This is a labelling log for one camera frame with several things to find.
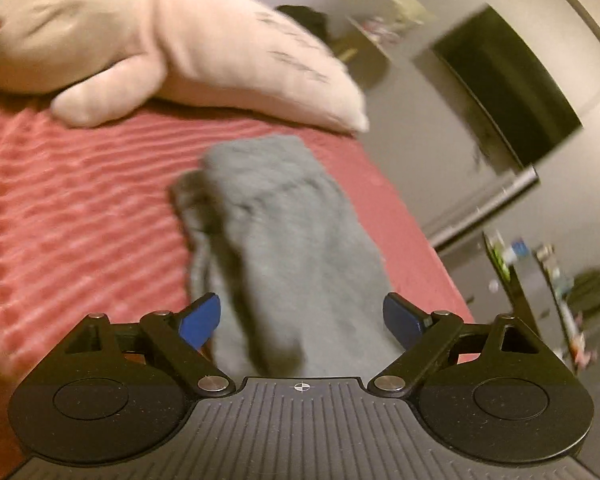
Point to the yellow side table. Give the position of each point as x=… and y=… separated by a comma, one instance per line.
x=362, y=42

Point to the pink ribbed blanket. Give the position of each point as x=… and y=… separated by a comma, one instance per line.
x=75, y=200

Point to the green packets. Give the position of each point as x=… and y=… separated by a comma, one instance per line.
x=497, y=257

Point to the grey pants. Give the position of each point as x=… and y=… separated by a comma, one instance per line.
x=280, y=250

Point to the shelf with small items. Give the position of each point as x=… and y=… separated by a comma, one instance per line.
x=520, y=300

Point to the black wall television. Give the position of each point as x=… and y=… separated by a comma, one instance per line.
x=510, y=85

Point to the white plush toy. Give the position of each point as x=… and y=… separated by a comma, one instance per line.
x=145, y=40

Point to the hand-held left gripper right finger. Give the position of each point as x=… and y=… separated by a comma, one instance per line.
x=402, y=317

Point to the blue and white box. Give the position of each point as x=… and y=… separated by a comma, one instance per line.
x=518, y=251

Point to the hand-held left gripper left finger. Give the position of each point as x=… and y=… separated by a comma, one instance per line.
x=200, y=319

